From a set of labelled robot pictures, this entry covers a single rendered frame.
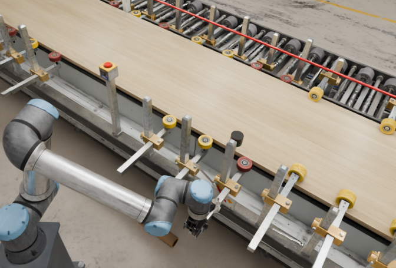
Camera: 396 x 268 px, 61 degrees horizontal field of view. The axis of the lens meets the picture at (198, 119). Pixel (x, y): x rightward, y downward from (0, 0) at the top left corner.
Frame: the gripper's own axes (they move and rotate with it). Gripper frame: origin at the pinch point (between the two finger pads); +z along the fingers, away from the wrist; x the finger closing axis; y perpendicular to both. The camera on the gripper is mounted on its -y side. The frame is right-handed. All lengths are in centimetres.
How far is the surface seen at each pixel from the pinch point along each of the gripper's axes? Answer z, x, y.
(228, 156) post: -25.7, -3.8, -26.5
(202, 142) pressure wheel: -8.5, -25.3, -39.2
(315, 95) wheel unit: -13, 10, -113
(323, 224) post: -18, 45, -27
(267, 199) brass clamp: -13.3, 20.0, -25.9
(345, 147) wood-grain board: -8, 39, -87
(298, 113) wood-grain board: -8, 7, -96
